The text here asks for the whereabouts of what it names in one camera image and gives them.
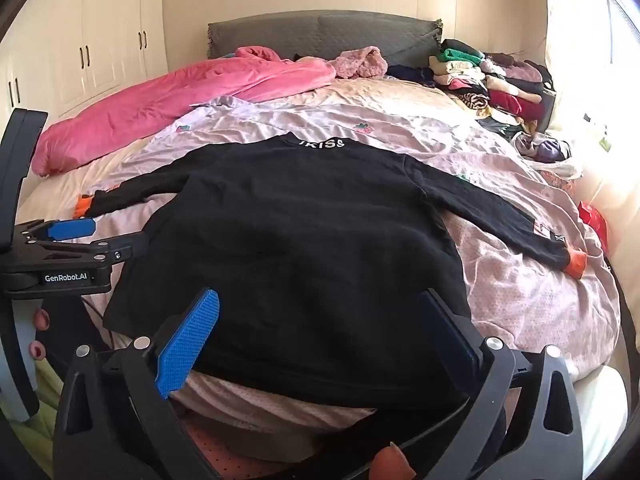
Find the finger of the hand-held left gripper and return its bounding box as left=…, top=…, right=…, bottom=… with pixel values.
left=15, top=217, right=97, bottom=245
left=35, top=231, right=152, bottom=267

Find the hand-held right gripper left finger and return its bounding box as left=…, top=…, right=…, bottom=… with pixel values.
left=52, top=287, right=221, bottom=480

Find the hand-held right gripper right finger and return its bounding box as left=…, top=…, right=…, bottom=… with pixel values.
left=419, top=287, right=587, bottom=480

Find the black long-sleeve sweater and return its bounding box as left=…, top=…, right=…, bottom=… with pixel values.
left=75, top=132, right=589, bottom=413

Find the stack of folded clothes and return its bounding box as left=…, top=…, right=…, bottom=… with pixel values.
left=427, top=38, right=557, bottom=135

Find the person's left hand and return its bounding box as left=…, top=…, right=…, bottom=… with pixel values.
left=30, top=308, right=51, bottom=362

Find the person's right hand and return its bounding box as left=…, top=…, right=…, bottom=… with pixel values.
left=369, top=441, right=419, bottom=480

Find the green cloth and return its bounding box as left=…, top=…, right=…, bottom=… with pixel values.
left=9, top=359, right=62, bottom=443

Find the pink blanket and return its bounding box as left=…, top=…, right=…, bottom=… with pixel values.
left=31, top=46, right=337, bottom=177

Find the white mattress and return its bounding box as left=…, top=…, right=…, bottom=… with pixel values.
left=572, top=364, right=629, bottom=467

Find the red bag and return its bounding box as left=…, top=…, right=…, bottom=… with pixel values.
left=578, top=200, right=609, bottom=252

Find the white wardrobe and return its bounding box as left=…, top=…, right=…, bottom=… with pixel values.
left=0, top=0, right=169, bottom=127

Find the pile of pale underwear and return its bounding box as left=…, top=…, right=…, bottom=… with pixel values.
left=512, top=131, right=584, bottom=179

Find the pale purple printed quilt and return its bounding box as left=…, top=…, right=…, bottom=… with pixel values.
left=17, top=95, right=624, bottom=436

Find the peach bed sheet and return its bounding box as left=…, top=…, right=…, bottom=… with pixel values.
left=20, top=72, right=483, bottom=211

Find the navy garment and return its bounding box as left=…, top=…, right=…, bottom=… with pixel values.
left=386, top=64, right=437, bottom=88

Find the grey padded headboard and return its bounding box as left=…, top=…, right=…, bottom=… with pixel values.
left=206, top=14, right=445, bottom=69

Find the pink fluffy garment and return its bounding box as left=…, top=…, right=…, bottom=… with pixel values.
left=333, top=46, right=390, bottom=80

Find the black cable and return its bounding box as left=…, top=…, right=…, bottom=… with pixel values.
left=81, top=296, right=117, bottom=348

